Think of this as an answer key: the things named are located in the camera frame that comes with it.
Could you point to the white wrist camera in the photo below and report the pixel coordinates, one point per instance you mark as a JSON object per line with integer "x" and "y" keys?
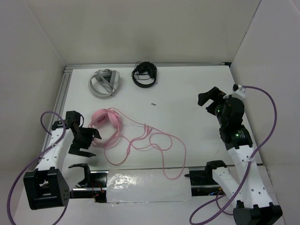
{"x": 238, "y": 92}
{"x": 57, "y": 124}

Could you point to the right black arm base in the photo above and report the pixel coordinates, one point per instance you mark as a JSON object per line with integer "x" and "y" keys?
{"x": 202, "y": 178}

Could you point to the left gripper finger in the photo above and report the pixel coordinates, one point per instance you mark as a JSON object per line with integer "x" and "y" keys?
{"x": 95, "y": 134}
{"x": 77, "y": 151}

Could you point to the black wired headphones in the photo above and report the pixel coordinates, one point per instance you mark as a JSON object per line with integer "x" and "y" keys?
{"x": 144, "y": 71}

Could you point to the grey white headphones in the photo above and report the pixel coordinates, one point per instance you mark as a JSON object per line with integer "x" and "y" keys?
{"x": 107, "y": 79}

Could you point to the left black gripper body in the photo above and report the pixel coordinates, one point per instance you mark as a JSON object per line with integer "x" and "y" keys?
{"x": 83, "y": 140}

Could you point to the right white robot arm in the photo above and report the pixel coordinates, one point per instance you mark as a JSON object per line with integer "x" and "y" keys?
{"x": 251, "y": 202}

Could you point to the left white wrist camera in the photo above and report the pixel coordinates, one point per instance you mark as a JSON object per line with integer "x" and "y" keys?
{"x": 57, "y": 124}

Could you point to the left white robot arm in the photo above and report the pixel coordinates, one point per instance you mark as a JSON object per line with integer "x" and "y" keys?
{"x": 48, "y": 186}

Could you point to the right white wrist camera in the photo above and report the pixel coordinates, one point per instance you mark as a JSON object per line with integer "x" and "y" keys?
{"x": 238, "y": 92}

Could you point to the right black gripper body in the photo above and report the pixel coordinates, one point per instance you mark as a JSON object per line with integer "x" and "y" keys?
{"x": 218, "y": 112}

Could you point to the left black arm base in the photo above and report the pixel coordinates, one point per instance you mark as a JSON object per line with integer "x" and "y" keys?
{"x": 80, "y": 176}

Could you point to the pink wired headphones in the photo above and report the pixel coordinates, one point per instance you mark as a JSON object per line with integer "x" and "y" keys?
{"x": 140, "y": 143}

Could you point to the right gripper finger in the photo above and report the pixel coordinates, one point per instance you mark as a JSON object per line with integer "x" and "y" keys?
{"x": 211, "y": 108}
{"x": 215, "y": 94}

